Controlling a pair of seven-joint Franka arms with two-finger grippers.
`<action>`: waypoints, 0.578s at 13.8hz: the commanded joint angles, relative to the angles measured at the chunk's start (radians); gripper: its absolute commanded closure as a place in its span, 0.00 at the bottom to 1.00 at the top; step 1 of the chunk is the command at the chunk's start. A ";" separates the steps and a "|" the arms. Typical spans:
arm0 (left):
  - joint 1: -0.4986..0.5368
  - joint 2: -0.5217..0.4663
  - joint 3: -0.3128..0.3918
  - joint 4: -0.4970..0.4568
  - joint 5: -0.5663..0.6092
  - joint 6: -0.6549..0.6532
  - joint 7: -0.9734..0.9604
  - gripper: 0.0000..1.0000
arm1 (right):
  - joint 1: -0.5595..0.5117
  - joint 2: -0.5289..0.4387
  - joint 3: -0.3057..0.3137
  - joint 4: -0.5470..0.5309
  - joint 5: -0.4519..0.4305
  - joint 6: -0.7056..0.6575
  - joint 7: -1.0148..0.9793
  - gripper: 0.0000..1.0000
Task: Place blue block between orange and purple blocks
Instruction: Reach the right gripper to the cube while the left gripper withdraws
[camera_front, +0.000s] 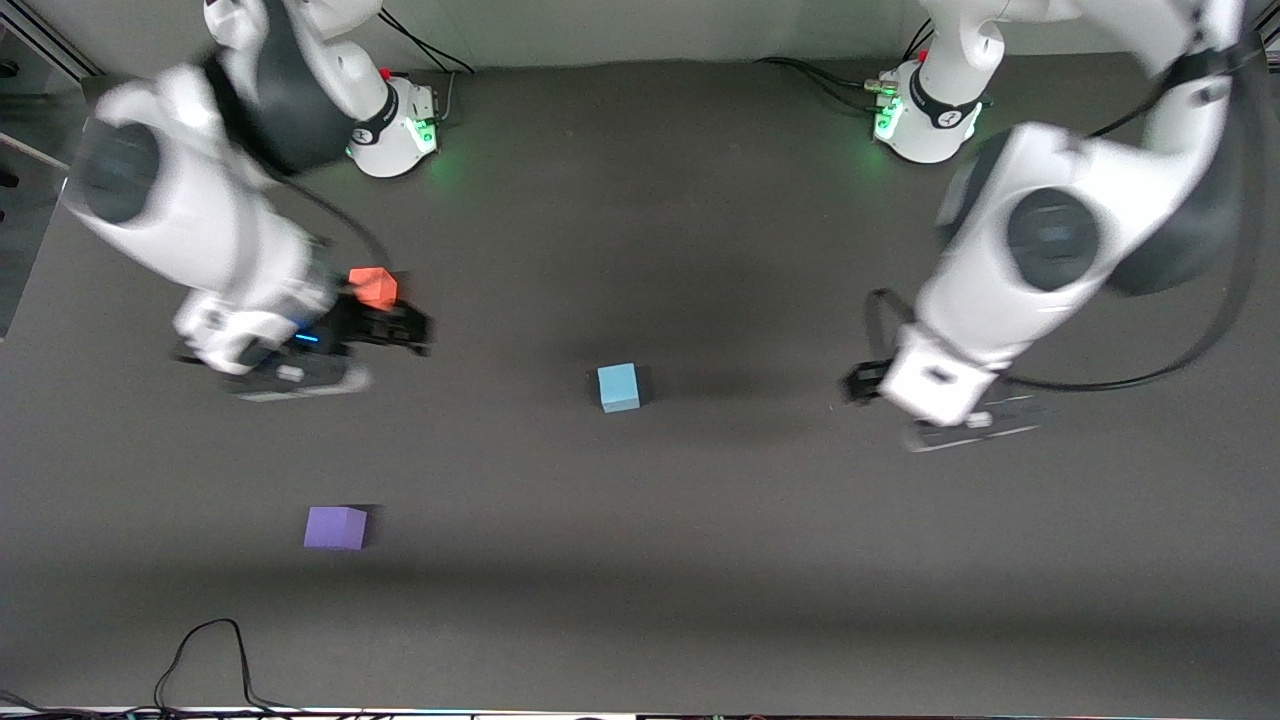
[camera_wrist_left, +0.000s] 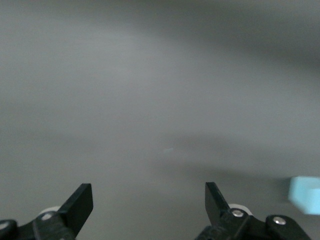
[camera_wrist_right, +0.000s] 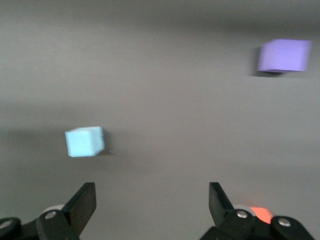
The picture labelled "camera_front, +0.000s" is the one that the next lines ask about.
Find light blue foam block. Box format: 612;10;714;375
596;362;643;414

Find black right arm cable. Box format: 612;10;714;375
268;168;393;273

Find black left base cables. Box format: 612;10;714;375
754;18;937;113

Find black right base cables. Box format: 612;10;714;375
378;12;478;128

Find black base cables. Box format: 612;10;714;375
378;12;478;128
754;18;937;113

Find black looped table cable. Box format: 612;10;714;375
0;617;306;718

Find orange foam block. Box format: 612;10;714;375
347;266;399;310

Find aluminium frame rail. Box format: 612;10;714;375
0;0;105;83

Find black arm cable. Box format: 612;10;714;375
863;48;1267;394
268;168;393;273

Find purple foam block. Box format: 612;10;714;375
302;505;369;552

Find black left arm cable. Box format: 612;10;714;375
863;48;1267;394

